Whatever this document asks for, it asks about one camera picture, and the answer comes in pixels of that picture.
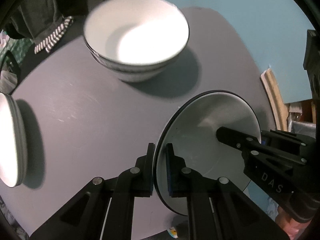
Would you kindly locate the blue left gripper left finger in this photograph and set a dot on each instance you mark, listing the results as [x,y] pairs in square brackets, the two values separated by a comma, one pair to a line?
[147,171]

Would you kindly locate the wooden plank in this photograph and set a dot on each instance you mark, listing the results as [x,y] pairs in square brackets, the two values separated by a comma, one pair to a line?
[279,108]

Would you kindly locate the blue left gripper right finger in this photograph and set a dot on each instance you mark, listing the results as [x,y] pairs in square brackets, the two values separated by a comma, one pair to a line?
[174,166]

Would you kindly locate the right hand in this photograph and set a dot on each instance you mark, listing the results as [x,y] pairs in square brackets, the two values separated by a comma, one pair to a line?
[293,228]

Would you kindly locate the dark grey sweater striped cuffs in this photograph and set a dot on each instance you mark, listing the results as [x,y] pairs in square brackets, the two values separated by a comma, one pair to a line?
[40,21]

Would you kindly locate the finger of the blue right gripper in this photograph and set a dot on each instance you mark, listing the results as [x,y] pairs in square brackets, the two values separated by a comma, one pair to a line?
[243,142]

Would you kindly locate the white ribbed bowl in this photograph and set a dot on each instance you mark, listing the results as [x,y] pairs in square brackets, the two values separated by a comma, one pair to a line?
[136,32]
[128,73]

